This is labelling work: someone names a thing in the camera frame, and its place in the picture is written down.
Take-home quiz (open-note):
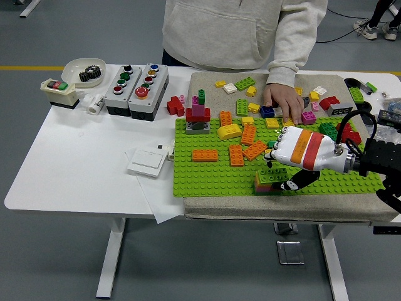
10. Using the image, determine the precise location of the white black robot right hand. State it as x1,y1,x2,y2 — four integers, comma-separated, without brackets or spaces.
264,125,349,192

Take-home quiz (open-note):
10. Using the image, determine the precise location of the person's left hand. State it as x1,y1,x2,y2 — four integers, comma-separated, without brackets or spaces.
262,83,305,125

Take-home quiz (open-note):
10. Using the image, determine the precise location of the long lime toy brick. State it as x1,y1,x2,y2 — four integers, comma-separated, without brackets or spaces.
256,168,289,184

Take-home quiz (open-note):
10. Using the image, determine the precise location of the red arch toy brick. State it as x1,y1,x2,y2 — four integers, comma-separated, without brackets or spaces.
318,95,340,111

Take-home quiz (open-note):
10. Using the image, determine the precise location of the lime green toy brick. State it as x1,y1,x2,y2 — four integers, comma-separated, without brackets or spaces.
234,77,256,92
237,98,251,117
348,87,366,103

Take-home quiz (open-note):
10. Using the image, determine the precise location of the long grey toy brick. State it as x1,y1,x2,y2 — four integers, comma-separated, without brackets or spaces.
327,103,352,117

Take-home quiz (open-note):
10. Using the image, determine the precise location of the yellow curved toy brick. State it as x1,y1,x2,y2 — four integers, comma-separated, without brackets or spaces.
217,124,242,141

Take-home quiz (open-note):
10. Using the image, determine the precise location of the tall pink toy brick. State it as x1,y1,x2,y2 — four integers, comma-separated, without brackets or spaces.
191,95,206,117

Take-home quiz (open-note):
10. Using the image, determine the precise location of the wide red toy brick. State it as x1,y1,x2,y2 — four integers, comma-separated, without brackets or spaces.
185,107,211,123

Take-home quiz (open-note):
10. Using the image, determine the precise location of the red toy brick cluster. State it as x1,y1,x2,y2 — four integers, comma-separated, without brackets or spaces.
166,95,185,117

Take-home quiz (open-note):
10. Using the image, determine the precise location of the clear plastic bag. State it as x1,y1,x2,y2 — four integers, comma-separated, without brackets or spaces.
374,126,401,142

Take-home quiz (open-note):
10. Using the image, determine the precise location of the silver black green small tool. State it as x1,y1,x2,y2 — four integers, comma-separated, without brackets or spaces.
358,80,378,95

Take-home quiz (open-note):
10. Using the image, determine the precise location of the grey-brown mat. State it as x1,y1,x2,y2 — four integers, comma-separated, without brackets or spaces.
183,71,401,223

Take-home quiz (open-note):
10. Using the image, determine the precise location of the black circuit module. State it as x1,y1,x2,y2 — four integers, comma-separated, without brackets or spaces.
377,108,401,128

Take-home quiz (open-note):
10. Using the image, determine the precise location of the silver floor socket plate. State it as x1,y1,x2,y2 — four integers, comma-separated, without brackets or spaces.
273,221,299,235
276,240,305,266

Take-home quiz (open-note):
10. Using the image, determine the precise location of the clear bag of parts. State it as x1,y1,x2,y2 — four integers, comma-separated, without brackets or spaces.
383,96,401,111

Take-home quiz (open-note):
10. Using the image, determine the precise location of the person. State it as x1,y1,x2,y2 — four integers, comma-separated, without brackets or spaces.
161,0,329,71
353,0,401,41

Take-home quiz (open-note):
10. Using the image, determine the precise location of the black table control panel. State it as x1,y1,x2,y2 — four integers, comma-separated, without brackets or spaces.
372,224,401,235

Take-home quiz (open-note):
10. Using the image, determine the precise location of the lime green studded baseplate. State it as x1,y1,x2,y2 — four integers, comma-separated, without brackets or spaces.
172,116,387,198

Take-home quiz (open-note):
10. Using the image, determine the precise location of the white table leg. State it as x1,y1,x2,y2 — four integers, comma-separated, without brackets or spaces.
95,217,128,298
316,224,350,301

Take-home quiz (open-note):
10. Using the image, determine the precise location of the grey emergency stop control box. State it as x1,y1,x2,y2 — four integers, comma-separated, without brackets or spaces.
128,63,170,121

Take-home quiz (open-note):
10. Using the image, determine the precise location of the white paper sheet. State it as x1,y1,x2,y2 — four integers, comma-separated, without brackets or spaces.
124,142,185,224

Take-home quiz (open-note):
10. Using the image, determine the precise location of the grey four-button control box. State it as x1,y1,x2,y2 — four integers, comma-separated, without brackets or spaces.
103,65,143,117

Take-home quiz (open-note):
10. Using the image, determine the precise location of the white pipe tee fitting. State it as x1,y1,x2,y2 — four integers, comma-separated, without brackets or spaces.
81,92,106,115

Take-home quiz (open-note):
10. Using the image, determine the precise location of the white plastic tray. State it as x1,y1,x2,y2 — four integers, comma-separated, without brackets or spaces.
61,58,107,89

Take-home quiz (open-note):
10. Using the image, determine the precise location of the black floor cable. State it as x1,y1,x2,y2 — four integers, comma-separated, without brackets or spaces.
316,6,370,44

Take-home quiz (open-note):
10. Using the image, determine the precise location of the white wall switch panel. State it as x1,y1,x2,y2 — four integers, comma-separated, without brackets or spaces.
127,149,167,179

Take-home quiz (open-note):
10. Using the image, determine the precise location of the cream red-green switch box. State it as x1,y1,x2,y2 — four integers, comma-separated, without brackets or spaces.
40,78,81,110

